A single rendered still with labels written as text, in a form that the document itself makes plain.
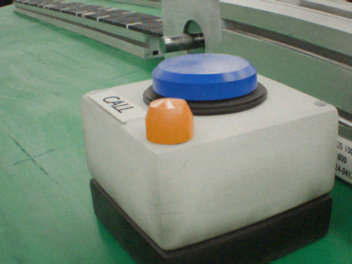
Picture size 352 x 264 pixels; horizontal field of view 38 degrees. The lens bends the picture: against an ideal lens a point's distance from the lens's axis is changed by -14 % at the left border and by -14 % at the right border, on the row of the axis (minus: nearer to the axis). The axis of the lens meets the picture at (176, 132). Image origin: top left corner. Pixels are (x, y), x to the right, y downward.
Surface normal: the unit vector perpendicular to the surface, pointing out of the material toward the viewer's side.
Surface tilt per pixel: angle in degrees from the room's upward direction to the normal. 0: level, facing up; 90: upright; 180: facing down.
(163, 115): 66
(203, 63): 3
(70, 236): 0
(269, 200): 90
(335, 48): 90
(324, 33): 90
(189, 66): 3
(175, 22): 90
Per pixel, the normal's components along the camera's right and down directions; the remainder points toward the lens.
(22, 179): -0.06, -0.94
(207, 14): -0.89, 0.20
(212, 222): 0.45, 0.28
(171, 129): 0.07, 0.34
